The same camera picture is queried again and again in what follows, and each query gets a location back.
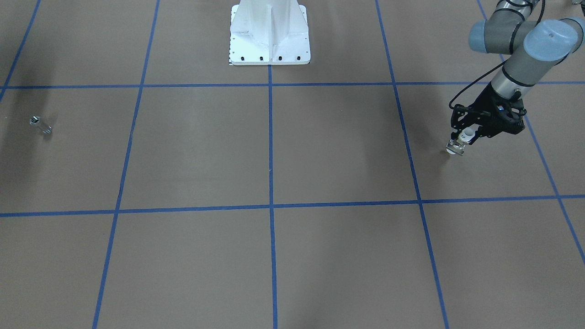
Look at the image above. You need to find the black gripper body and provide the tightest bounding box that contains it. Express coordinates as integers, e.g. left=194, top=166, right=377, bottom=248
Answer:
left=451, top=84, right=527, bottom=137

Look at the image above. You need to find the white PPR valve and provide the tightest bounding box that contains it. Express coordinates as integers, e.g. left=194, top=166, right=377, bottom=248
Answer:
left=446, top=127, right=470, bottom=156

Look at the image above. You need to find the metal pipe fitting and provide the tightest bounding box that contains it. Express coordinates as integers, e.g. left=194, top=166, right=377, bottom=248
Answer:
left=29, top=115, right=53, bottom=134

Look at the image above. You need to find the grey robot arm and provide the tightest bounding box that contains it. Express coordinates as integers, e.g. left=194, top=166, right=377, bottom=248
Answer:
left=448, top=0, right=584, bottom=150

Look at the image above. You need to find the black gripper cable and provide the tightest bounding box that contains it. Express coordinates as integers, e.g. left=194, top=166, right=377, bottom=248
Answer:
left=448, top=0, right=547, bottom=110

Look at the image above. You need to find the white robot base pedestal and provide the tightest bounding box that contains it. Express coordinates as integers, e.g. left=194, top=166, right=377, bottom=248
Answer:
left=229, top=0, right=311, bottom=65

